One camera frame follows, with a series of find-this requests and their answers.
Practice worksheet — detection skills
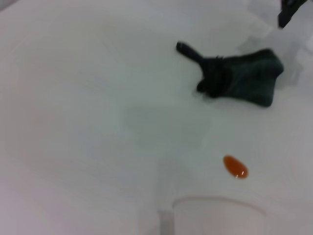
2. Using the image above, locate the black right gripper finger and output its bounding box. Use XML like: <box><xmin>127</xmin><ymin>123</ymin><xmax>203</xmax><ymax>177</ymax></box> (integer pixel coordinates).
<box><xmin>277</xmin><ymin>0</ymin><xmax>304</xmax><ymax>29</ymax></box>

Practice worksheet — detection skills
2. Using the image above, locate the dark blue rag with strap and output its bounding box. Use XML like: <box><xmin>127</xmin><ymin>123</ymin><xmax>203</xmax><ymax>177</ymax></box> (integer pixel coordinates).
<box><xmin>176</xmin><ymin>41</ymin><xmax>285</xmax><ymax>108</ymax></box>

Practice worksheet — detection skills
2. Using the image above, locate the white paper cup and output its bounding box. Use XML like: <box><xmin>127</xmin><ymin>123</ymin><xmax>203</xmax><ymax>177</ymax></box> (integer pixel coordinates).
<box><xmin>172</xmin><ymin>195</ymin><xmax>268</xmax><ymax>235</ymax></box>

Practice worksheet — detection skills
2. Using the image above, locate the orange sauce blob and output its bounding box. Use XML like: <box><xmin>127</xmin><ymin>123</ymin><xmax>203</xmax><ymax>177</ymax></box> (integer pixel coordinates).
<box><xmin>222</xmin><ymin>155</ymin><xmax>249</xmax><ymax>180</ymax></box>

